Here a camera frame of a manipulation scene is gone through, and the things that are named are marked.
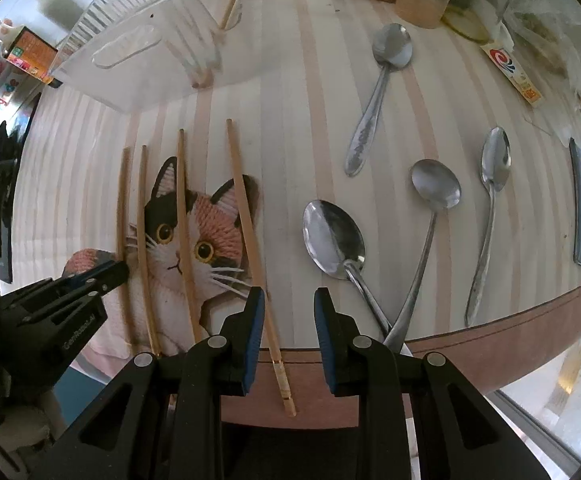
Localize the large steel spoon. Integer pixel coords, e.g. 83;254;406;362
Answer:
303;200;414;356

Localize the round bowl steel spoon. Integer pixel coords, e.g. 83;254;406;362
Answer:
383;158;463;356

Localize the slim steel spoon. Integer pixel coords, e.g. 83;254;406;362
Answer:
464;126;512;327

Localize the patterned handle steel spoon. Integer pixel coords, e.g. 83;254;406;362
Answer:
344;23;413;178

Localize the cat pattern striped table mat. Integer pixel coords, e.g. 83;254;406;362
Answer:
12;0;581;429

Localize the dark soy sauce bottle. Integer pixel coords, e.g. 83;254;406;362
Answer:
0;20;63;89

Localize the clear plastic utensil tray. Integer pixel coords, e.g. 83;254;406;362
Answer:
52;0;256;114

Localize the orange white seasoning packet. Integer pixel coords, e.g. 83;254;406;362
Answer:
481;42;543;106

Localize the clear bag of food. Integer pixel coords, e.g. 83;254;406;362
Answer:
504;0;581;107

